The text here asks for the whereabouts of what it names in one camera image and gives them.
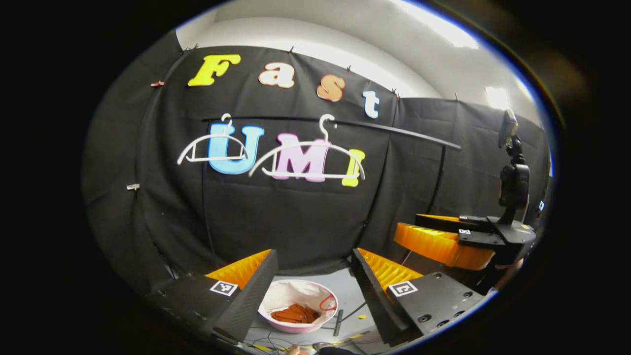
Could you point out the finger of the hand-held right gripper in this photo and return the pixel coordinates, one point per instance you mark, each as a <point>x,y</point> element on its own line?
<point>443,221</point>
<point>438,246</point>

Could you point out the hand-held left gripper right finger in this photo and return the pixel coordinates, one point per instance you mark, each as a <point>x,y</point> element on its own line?
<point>374,301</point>

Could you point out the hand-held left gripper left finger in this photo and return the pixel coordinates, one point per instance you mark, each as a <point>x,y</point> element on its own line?
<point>249,296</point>

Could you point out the white plastic hanger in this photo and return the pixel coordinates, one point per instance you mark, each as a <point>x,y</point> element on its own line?
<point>212,138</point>
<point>296,144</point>

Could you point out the short black bar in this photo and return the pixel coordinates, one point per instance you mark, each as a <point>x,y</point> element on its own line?
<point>338,323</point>

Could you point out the black backdrop cloth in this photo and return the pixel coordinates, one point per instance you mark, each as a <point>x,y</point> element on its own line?
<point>276,217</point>

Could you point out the small ceiling light panel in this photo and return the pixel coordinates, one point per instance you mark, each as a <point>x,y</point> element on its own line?
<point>498,97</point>

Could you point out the white clip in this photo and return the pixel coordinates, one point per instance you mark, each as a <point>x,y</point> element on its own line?
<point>133,187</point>

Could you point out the row of black cloth clips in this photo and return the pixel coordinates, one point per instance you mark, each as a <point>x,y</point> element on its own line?
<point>291,50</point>

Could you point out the red clip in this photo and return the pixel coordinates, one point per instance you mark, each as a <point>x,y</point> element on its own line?
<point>157,84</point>

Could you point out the black clothes rail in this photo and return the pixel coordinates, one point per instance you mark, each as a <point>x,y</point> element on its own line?
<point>394,131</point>

